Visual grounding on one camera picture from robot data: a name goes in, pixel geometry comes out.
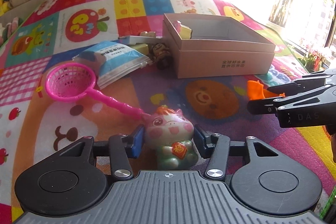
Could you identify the blue white packet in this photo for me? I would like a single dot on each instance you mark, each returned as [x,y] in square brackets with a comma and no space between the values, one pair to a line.
[115,58]

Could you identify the brown toy figurine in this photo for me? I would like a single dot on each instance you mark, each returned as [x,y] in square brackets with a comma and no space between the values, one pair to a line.
[160,54]

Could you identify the pink toy net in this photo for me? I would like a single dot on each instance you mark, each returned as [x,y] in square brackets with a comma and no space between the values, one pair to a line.
[105,98]

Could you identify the potted flowers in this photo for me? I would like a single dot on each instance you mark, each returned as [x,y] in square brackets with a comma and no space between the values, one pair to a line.
[316,53]

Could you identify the colourful play mat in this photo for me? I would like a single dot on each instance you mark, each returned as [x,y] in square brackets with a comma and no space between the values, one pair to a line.
[210,98]

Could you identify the flat white box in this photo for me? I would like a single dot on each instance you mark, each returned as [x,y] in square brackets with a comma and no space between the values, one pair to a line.
[134,39]

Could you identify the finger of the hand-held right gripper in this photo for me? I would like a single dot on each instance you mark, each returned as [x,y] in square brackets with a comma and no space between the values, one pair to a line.
[262,106]
[302,85]

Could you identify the pink green cow figurine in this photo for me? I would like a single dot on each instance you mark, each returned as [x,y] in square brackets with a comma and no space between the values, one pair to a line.
[170,130]

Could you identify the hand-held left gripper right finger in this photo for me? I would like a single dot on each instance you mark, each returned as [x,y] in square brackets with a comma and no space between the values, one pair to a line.
[200,142]

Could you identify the small yellow pink toy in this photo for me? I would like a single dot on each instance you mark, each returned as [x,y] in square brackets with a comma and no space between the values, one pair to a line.
[183,29]

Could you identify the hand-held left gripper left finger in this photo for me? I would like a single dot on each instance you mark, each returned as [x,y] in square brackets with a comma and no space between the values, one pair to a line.
[137,141]

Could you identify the orange toy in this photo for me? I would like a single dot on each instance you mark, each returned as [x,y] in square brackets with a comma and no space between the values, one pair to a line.
[254,90]

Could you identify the cardboard box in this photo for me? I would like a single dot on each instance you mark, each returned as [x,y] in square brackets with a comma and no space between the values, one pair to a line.
[223,64]

